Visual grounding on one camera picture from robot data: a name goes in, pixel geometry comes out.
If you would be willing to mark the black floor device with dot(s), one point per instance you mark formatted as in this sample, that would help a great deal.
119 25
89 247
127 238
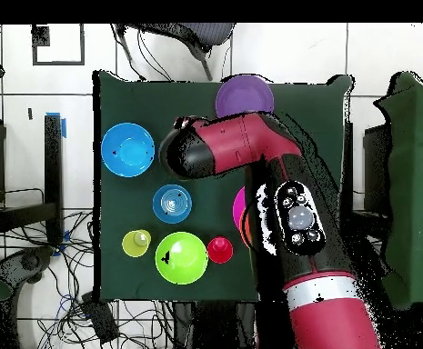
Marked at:
25 263

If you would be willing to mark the green plastic bowl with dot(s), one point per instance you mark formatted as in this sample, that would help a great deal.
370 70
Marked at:
185 265

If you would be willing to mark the grey office chair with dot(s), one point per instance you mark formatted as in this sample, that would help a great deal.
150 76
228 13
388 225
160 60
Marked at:
211 34

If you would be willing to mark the large light blue bowl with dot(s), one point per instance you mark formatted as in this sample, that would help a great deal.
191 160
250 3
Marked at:
127 149

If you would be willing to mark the small dark blue bowl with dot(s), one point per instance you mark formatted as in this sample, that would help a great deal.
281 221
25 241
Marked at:
172 203

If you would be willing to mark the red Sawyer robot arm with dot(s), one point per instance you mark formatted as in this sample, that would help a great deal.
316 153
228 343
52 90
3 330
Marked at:
247 145

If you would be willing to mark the translucent yellow-green plastic cup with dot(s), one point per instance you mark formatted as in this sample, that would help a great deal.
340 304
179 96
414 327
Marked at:
132 247

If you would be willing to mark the pink plastic bowl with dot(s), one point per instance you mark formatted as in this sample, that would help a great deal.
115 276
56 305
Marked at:
238 207

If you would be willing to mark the black metal frame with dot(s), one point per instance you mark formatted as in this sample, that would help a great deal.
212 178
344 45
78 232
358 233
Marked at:
376 163
52 163

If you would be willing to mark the purple plastic bowl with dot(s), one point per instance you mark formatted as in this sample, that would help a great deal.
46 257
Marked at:
245 96

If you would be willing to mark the red plastic cup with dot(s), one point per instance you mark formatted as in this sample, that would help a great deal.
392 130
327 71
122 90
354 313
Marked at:
220 250

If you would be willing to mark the black power strip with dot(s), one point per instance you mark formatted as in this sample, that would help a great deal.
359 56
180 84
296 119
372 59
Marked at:
100 320

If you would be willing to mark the dark green table cloth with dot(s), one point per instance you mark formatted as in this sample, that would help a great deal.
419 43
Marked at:
142 101

